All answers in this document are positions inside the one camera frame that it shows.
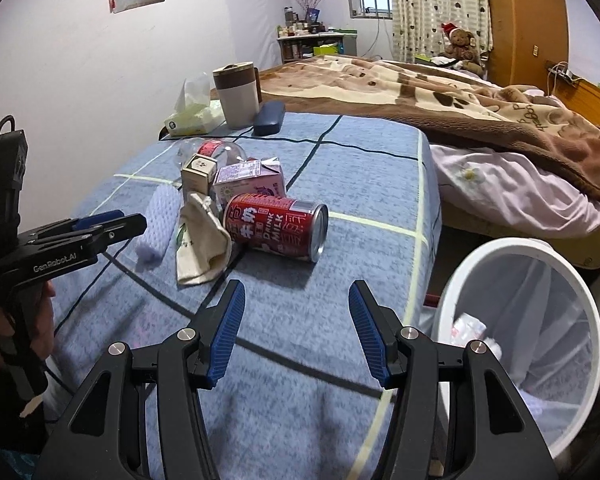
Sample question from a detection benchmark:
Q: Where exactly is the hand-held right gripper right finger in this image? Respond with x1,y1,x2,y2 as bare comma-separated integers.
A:
348,280,561,480

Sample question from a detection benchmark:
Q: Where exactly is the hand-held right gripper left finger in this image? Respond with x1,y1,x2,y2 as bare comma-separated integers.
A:
40,279,247,480

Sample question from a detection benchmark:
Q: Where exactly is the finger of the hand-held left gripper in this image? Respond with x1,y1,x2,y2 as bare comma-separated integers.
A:
29,213,149,252
71,210,127,232

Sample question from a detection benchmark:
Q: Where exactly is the white round waste bin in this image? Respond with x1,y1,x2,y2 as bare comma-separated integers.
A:
427,238,600,461

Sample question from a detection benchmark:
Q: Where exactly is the small beige box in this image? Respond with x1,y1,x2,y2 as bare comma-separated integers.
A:
181,156,217,196

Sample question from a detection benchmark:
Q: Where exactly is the red drink can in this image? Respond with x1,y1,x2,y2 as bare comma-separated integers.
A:
222,192,329,263

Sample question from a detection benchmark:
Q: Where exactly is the clear plastic bottle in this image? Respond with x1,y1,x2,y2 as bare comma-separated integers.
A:
172,137,247,173

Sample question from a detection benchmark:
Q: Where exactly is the pink milk carton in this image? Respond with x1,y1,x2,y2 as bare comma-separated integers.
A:
212,156,287,206

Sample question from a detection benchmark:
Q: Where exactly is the blue checked tablecloth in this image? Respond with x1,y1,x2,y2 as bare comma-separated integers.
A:
45,112,441,480

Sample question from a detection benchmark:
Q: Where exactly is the tissue box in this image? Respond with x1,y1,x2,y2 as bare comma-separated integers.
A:
162,72,227,137

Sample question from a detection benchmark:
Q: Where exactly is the grey cup with brown lid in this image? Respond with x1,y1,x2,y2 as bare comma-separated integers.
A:
212,61,262,130

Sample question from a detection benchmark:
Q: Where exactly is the dark blue glasses case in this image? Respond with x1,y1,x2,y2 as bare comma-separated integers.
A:
252,101,286,137

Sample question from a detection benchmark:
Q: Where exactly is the pink quilt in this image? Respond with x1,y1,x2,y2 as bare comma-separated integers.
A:
430,142,600,241

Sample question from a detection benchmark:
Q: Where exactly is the brown printed blanket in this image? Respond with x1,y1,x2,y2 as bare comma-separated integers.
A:
210,55,600,211

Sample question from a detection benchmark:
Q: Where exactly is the cluttered grey desk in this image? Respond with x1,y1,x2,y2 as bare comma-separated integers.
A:
276,30,359,65

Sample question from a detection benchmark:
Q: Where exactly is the brown teddy bear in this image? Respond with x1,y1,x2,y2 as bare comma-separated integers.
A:
441,22,485,73

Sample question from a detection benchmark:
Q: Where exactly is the power strip with chargers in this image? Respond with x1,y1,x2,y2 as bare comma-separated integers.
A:
547,62,581,86

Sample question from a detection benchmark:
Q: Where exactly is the wooden bed headboard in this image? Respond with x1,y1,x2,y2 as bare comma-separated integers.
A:
547,67,600,121

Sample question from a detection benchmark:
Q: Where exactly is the heart print curtain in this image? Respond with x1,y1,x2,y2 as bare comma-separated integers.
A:
387,0,495,63

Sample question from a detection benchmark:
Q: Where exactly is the wooden wardrobe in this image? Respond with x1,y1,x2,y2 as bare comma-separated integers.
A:
482,0,568,96

